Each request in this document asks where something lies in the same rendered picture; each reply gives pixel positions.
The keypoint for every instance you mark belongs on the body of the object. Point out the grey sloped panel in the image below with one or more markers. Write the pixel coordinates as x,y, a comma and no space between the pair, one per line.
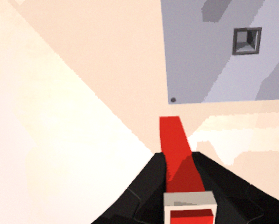
221,50

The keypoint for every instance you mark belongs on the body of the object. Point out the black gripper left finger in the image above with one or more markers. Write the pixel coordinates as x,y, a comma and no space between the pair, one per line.
143,201

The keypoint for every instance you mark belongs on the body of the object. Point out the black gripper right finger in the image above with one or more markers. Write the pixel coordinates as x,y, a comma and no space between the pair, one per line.
238,202

